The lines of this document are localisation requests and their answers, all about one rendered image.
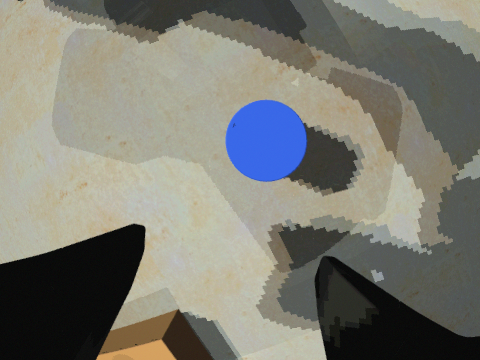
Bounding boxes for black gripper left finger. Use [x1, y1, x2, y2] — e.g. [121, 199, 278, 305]
[0, 224, 145, 360]

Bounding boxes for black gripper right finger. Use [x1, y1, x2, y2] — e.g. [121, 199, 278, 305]
[315, 255, 480, 360]

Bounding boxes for dark blue marker cap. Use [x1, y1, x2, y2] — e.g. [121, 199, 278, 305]
[225, 100, 308, 181]

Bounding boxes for tan wooden block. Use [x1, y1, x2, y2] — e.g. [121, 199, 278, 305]
[96, 309, 212, 360]

